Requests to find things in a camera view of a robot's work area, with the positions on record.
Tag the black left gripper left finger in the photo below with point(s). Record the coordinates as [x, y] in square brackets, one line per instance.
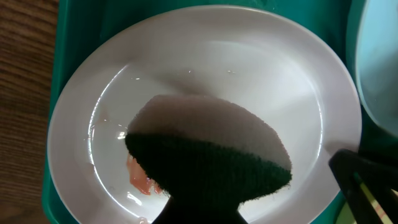
[176, 212]

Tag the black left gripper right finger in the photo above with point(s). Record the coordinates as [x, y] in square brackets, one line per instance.
[377, 173]

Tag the green rimmed plate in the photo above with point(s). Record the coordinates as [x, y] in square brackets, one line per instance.
[346, 216]

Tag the light blue plate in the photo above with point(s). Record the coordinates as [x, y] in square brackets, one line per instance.
[376, 63]

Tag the white plate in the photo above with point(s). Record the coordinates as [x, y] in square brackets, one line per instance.
[269, 64]

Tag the blue plastic tray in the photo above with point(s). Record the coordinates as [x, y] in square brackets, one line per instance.
[84, 25]

